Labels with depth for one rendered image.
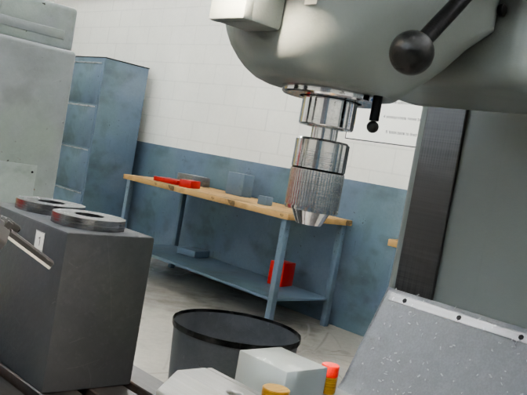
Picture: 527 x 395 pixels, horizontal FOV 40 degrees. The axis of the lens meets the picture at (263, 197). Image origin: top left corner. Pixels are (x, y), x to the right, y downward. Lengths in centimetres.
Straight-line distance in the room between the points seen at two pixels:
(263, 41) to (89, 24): 912
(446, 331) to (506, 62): 41
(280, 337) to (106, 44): 680
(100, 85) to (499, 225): 706
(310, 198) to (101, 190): 737
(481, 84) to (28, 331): 57
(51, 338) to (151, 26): 773
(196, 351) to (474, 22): 202
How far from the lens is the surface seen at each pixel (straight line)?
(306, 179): 61
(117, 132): 796
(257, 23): 54
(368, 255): 583
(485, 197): 96
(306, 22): 55
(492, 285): 95
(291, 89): 61
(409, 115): 575
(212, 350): 248
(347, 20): 54
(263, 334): 289
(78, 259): 85
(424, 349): 96
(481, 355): 93
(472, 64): 68
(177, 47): 802
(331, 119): 61
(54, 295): 85
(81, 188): 787
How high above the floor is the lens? 124
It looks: 3 degrees down
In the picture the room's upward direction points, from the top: 10 degrees clockwise
